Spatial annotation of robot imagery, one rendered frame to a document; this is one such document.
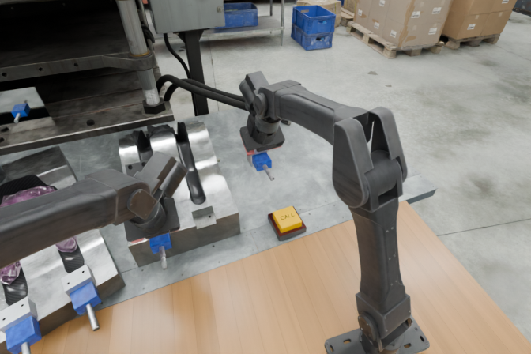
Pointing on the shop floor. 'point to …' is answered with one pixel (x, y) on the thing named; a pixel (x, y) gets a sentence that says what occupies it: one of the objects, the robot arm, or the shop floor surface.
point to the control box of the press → (185, 5)
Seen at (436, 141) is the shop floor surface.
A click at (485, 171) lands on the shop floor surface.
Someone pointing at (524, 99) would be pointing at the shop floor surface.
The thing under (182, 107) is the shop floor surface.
